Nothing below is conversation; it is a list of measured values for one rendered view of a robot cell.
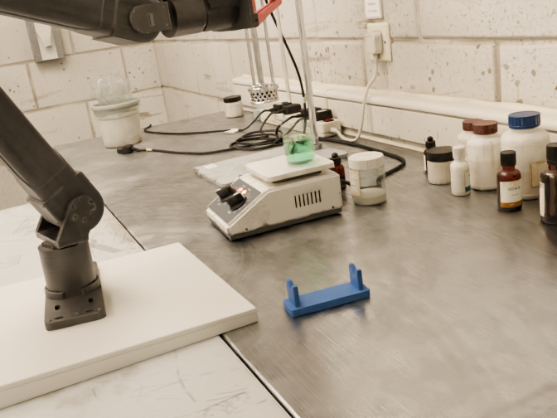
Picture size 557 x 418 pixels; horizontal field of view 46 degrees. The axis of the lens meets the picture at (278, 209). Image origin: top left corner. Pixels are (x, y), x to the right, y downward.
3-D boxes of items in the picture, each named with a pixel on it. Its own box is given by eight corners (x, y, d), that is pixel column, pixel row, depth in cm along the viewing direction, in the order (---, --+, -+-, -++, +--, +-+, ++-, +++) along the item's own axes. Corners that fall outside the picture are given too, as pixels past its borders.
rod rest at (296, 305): (292, 318, 76) (288, 290, 75) (283, 307, 79) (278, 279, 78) (371, 297, 78) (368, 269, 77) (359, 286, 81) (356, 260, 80)
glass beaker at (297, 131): (282, 171, 107) (275, 122, 104) (288, 162, 112) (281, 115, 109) (318, 167, 105) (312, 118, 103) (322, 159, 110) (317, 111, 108)
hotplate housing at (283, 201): (230, 243, 102) (221, 194, 100) (207, 221, 114) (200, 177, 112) (356, 210, 109) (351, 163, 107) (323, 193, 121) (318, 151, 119)
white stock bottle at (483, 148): (486, 193, 108) (483, 128, 105) (461, 186, 114) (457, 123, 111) (514, 185, 111) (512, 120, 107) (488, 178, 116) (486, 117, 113)
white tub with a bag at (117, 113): (135, 147, 189) (119, 72, 183) (90, 151, 193) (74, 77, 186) (155, 136, 202) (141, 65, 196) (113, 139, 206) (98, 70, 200)
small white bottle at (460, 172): (452, 196, 109) (449, 149, 107) (450, 191, 112) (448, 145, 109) (472, 195, 108) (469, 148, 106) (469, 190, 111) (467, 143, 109)
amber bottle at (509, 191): (493, 206, 102) (491, 151, 99) (515, 202, 102) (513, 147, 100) (504, 213, 99) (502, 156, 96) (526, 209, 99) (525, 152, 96)
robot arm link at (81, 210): (67, 184, 89) (25, 195, 85) (93, 191, 82) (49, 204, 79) (76, 229, 90) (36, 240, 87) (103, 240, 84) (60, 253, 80)
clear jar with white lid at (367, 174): (382, 193, 116) (378, 149, 114) (391, 203, 110) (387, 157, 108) (349, 199, 116) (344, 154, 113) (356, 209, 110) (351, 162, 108)
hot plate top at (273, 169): (268, 183, 103) (267, 177, 103) (244, 169, 114) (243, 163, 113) (336, 167, 107) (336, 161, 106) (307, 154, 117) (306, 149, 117)
